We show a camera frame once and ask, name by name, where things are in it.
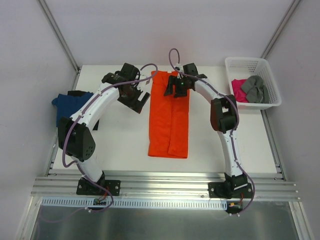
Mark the orange t shirt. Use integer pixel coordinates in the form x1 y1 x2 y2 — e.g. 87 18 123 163
148 71 190 159

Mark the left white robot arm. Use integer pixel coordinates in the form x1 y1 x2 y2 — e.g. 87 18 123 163
58 63 152 194

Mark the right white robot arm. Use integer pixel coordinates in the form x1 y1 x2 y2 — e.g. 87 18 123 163
164 63 248 198

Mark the pink t shirt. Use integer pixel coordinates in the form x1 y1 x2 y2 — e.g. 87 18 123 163
231 79 248 103

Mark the white plastic basket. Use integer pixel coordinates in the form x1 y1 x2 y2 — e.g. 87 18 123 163
224 57 282 110

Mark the blue folded t shirt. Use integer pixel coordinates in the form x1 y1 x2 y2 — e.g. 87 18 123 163
51 93 85 127

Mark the grey t shirt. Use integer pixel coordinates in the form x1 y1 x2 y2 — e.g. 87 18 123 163
240 75 270 104

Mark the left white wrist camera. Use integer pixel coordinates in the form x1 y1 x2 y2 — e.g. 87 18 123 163
137 74 152 92

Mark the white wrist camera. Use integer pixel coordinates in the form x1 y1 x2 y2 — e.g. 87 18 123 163
137 74 152 92
174 63 184 74

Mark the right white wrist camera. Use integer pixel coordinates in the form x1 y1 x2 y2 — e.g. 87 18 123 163
174 63 184 74

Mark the left aluminium frame post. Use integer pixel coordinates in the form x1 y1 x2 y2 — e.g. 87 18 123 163
37 0 81 73

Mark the aluminium frame post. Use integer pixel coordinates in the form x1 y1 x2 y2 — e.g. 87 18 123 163
260 0 303 59
37 0 81 73

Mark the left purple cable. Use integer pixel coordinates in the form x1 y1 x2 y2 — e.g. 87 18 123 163
38 62 159 223

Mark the purple cable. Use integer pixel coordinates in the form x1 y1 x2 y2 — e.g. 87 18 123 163
168 47 256 218
38 62 159 223

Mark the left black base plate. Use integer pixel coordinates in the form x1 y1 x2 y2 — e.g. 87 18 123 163
76 177 121 196

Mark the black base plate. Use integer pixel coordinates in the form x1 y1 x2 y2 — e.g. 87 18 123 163
207 182 254 199
76 177 121 196

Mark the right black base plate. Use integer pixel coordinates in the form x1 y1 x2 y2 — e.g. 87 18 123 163
207 182 254 199

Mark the white slotted cable duct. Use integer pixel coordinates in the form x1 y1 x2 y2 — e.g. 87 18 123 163
41 196 227 210

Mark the right aluminium frame post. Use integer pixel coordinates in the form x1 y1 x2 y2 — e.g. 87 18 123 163
260 0 303 59

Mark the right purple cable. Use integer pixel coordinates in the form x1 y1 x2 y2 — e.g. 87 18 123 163
168 47 256 218

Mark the aluminium extrusion rail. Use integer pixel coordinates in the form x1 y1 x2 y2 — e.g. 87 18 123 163
31 169 302 202

